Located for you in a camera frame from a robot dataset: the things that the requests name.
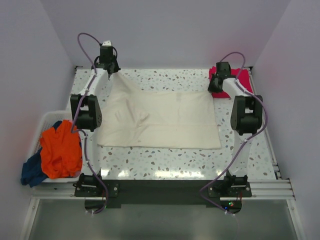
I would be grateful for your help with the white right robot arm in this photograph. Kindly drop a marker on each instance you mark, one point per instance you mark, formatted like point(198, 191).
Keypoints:
point(245, 120)

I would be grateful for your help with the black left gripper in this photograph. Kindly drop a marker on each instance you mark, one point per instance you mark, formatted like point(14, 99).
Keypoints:
point(116, 68)

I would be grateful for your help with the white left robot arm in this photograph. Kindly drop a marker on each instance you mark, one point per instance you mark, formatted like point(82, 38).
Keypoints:
point(85, 107)

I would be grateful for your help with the orange t-shirt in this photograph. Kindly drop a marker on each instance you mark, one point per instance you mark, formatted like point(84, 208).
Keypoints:
point(61, 154)

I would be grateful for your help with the navy blue t-shirt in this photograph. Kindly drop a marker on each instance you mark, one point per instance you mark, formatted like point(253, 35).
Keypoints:
point(40, 166)

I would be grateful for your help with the cream white t-shirt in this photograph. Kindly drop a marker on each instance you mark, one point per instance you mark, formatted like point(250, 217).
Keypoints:
point(133, 117)

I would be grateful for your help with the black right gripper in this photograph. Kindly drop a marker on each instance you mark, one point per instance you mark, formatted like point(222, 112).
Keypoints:
point(211, 88)

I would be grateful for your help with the aluminium frame rail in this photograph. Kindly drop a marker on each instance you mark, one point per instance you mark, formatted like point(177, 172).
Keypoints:
point(261, 190)

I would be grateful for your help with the white plastic laundry basket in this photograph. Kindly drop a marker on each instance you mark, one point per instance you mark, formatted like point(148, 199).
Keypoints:
point(46, 122)

